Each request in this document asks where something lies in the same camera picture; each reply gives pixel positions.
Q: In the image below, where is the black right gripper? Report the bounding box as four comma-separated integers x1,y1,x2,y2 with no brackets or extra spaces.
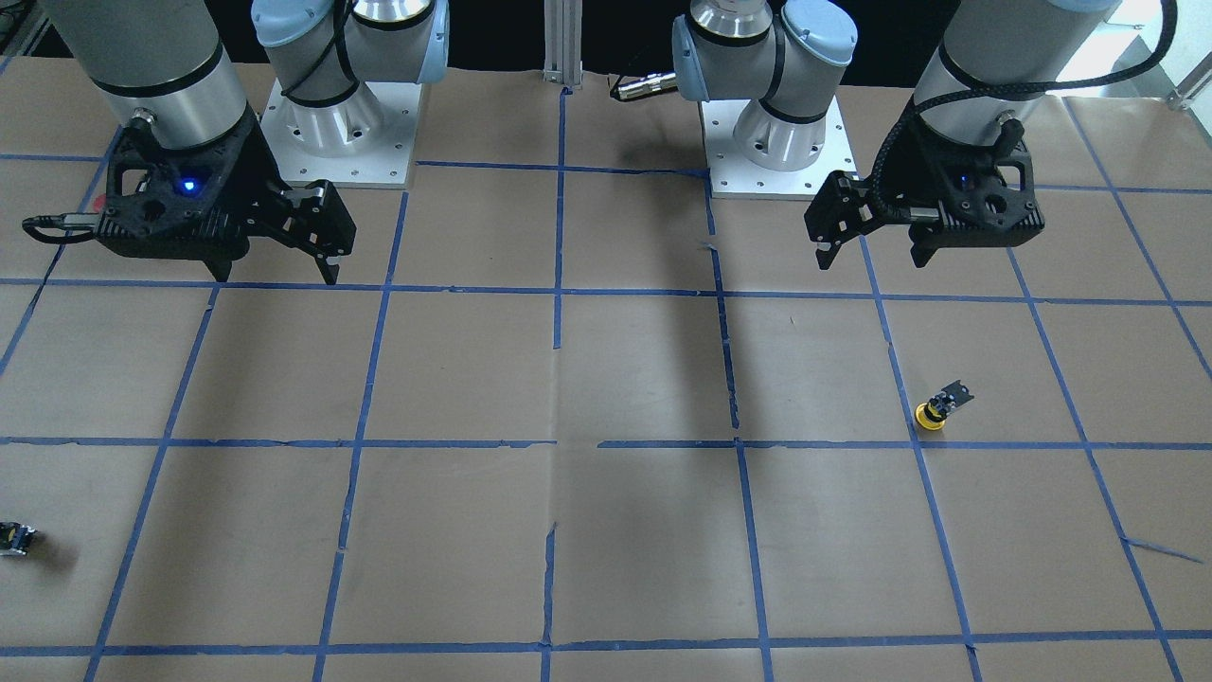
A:
95,107,358,285

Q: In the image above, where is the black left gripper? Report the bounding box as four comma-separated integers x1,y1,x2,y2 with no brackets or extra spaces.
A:
804,105,1046,271

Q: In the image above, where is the yellow push button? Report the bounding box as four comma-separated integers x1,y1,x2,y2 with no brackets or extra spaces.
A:
914,380,974,432

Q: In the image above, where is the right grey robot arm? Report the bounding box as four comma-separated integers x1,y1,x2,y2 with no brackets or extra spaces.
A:
23,1,450,285

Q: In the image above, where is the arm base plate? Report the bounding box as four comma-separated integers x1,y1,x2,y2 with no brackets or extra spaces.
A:
261,81,427,190
701,99,857,200

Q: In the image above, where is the aluminium frame post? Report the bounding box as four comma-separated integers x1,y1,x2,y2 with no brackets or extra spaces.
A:
543,0,583,90

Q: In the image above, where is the small black switch block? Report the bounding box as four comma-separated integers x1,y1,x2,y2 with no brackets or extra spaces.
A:
1,521,39,557

